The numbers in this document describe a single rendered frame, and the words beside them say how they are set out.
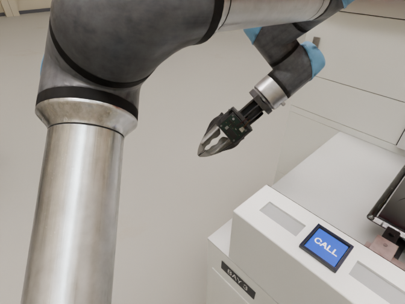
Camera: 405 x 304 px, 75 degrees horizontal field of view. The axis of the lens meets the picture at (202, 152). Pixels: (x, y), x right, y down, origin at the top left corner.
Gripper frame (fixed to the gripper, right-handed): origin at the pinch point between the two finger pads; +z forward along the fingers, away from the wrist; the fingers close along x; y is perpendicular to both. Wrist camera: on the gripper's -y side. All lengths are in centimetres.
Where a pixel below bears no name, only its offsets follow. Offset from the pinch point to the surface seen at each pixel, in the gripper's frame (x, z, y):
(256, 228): 13.7, -5.2, 28.0
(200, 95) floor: -43, 15, -239
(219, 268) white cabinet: 21.2, 11.0, 15.0
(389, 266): 27.7, -16.6, 31.0
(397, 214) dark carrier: 33.6, -24.3, 14.0
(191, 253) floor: 40, 57, -61
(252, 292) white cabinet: 26.1, 5.9, 21.2
